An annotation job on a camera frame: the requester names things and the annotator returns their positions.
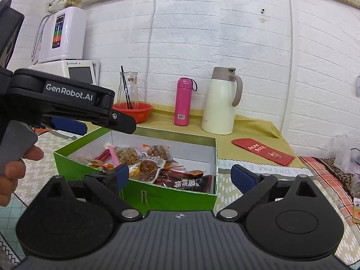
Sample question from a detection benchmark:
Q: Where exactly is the person's left hand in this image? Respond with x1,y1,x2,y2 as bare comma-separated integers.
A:
0,145,45,207

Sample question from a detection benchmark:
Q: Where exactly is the red envelope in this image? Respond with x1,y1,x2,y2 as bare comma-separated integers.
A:
231,138,296,166

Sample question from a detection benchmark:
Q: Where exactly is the plaid blanket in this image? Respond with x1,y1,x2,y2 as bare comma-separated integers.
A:
298,156,360,231

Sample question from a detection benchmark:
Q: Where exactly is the red plastic bowl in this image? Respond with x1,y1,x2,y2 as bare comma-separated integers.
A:
112,103,154,124

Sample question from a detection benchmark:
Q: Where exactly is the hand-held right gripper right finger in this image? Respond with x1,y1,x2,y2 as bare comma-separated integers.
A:
216,164,324,221

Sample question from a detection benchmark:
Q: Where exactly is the green cardboard box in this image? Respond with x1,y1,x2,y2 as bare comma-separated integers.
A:
53,126,218,217

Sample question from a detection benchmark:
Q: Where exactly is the white water purifier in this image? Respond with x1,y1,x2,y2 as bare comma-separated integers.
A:
35,6,87,64

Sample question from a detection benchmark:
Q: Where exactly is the white wall cable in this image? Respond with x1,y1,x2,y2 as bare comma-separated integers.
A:
283,0,295,125
145,0,157,103

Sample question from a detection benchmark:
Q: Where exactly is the cream thermos jug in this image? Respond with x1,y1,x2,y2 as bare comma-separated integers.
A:
201,67,243,135

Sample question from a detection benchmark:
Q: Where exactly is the white water dispenser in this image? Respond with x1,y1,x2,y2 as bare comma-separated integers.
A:
28,59,101,86

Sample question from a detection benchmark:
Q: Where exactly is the clear plastic bag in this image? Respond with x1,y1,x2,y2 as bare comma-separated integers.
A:
332,133,360,175

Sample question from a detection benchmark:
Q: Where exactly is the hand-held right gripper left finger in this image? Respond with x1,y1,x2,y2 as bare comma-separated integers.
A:
36,164,142,221

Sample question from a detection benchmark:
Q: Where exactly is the pink thermos bottle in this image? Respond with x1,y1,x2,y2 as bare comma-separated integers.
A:
173,77,197,126

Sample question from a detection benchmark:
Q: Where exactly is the printed chevron quilt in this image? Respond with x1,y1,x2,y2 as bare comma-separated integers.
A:
11,129,360,265

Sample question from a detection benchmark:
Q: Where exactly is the green tablecloth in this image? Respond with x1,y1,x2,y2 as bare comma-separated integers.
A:
93,108,296,161

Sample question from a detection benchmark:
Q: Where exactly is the glass carafe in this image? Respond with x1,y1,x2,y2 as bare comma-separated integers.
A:
117,72,140,110

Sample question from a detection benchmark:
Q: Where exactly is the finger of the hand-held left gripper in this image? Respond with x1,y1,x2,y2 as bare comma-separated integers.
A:
94,110,137,135
42,116,88,136

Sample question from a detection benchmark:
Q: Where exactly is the black straw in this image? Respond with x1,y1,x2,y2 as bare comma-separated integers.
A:
121,65,133,110

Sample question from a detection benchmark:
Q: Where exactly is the brown patterned cloth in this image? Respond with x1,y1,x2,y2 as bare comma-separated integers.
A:
315,157,360,197

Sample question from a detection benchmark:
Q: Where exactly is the pile of mixed snacks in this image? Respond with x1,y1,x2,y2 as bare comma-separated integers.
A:
84,143,214,194

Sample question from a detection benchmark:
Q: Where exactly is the grey flexible hose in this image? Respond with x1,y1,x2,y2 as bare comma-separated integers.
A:
31,15,48,62

